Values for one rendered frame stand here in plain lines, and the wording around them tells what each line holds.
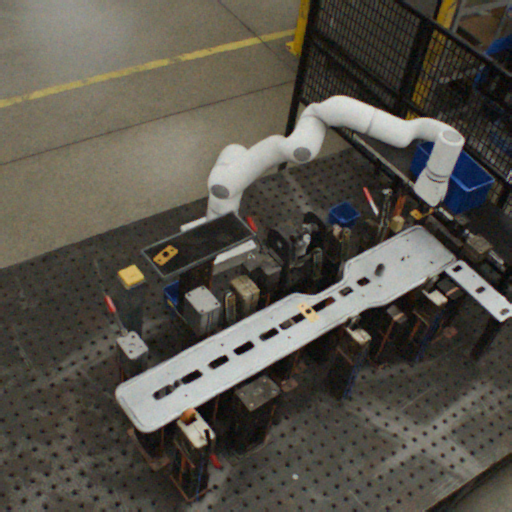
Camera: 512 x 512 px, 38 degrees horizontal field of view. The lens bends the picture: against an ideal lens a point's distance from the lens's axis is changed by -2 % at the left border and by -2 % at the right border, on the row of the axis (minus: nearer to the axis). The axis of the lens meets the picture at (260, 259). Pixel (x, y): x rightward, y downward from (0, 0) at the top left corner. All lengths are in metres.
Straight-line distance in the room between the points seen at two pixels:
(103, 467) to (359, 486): 0.85
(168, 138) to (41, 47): 1.30
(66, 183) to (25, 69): 1.18
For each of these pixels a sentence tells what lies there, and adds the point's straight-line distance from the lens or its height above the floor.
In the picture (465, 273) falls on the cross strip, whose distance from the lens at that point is 2.87.
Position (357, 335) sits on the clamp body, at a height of 1.04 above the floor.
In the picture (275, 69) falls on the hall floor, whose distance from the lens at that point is 5.44.
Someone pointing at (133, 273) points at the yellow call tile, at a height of 1.16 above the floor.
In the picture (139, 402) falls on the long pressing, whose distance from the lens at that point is 2.29.
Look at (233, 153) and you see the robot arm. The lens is 2.75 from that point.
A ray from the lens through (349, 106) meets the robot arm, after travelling 2.40.
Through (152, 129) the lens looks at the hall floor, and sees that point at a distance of 4.76.
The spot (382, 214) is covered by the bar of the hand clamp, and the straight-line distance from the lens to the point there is 2.77.
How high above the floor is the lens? 2.97
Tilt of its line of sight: 47 degrees down
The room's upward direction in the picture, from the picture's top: 11 degrees clockwise
